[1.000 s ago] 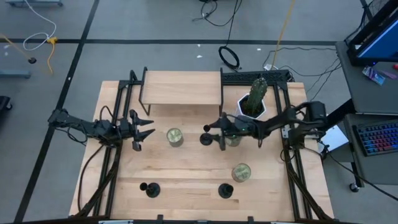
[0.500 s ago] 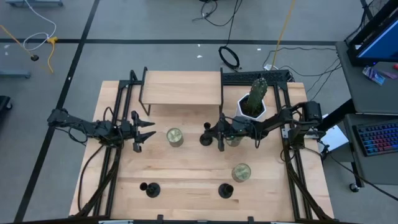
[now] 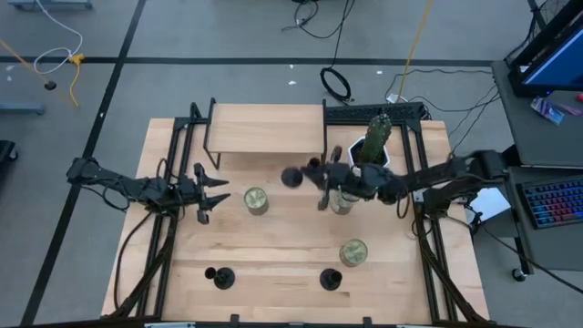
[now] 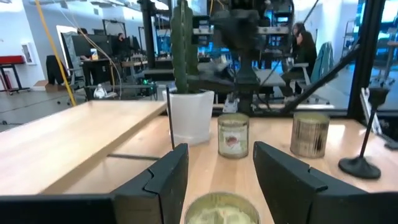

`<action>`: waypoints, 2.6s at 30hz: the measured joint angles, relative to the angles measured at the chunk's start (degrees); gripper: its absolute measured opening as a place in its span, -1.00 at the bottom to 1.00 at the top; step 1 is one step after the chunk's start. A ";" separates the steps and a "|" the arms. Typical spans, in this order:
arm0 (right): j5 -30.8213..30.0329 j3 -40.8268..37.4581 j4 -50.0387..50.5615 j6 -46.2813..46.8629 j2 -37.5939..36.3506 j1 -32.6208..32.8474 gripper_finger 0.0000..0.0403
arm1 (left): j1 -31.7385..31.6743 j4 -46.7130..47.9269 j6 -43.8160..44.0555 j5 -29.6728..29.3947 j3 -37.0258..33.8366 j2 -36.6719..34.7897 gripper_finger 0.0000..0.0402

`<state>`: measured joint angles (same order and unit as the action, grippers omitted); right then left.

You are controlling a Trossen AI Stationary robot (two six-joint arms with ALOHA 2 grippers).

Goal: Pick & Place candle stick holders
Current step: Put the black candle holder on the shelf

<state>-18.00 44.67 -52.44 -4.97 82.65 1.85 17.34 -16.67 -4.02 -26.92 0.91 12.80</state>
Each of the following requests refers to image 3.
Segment white floor cable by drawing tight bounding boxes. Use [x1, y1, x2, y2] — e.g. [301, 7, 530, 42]
[33, 0, 85, 77]

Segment coiled black cable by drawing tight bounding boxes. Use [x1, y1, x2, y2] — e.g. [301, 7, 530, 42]
[319, 67, 353, 104]

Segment grey desk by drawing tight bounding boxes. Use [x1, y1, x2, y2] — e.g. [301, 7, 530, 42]
[490, 60, 583, 274]

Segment colourful foil packet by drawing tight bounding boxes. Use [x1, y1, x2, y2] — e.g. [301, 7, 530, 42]
[530, 95, 566, 127]

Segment short yellow cable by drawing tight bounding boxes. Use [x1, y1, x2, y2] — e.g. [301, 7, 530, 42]
[67, 53, 87, 108]

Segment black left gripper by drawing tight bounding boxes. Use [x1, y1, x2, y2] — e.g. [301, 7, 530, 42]
[179, 162, 232, 226]

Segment black perforated frame panel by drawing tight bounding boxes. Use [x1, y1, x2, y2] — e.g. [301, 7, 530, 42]
[323, 101, 432, 127]

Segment black candle stick holder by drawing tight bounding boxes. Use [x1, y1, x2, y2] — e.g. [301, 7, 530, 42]
[319, 268, 343, 292]
[204, 266, 237, 291]
[281, 157, 322, 189]

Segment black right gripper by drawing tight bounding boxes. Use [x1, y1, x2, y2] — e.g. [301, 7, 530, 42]
[301, 146, 363, 212]

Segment yellow floor cable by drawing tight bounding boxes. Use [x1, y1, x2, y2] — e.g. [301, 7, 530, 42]
[398, 0, 435, 104]

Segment black aluminium frame rails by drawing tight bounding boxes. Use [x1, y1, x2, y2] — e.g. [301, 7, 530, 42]
[111, 102, 215, 320]
[400, 118, 492, 325]

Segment cactus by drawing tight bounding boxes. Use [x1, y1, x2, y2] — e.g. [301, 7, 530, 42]
[347, 112, 394, 169]

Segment long black floor cable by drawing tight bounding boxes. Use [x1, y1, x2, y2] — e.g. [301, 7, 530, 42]
[281, 0, 357, 69]

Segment backlit rainbow keyboard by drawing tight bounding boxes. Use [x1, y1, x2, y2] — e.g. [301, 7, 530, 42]
[521, 178, 583, 230]

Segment grey furniture foot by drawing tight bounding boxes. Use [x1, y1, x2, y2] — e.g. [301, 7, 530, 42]
[0, 102, 46, 116]
[7, 0, 94, 11]

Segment yellow rod with black tip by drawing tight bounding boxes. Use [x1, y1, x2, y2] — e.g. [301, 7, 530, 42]
[0, 39, 79, 108]

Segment white paper sheet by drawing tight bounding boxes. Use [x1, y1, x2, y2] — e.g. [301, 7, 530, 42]
[465, 186, 513, 224]

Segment glass jar candle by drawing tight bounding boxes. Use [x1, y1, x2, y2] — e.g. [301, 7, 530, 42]
[328, 189, 356, 216]
[243, 186, 270, 216]

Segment black hanging arm cable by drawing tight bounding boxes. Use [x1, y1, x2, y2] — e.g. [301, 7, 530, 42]
[112, 211, 154, 313]

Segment thin black cable bundle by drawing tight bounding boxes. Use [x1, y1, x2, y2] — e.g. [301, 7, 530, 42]
[384, 67, 502, 154]

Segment wooden shelf riser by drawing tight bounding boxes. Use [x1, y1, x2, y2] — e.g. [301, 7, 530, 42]
[202, 97, 329, 170]

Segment black computer monitor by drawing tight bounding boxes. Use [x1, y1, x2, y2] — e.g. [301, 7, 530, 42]
[506, 0, 583, 97]

